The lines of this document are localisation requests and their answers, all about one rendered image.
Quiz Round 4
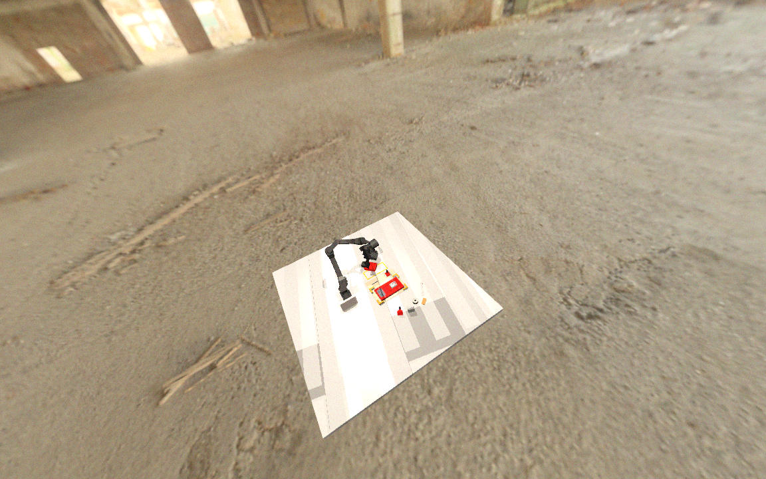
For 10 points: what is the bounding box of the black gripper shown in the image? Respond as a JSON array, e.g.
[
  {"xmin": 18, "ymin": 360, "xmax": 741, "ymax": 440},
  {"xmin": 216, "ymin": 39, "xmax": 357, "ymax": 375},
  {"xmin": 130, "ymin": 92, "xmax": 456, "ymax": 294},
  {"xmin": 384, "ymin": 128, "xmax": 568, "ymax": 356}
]
[{"xmin": 361, "ymin": 249, "xmax": 375, "ymax": 269}]

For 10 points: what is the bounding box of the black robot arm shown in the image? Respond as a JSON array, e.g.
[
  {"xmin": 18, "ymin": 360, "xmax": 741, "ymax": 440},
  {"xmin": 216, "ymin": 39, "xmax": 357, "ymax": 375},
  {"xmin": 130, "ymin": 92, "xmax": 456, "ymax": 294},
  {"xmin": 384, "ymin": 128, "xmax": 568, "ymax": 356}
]
[{"xmin": 324, "ymin": 237, "xmax": 379, "ymax": 301}]

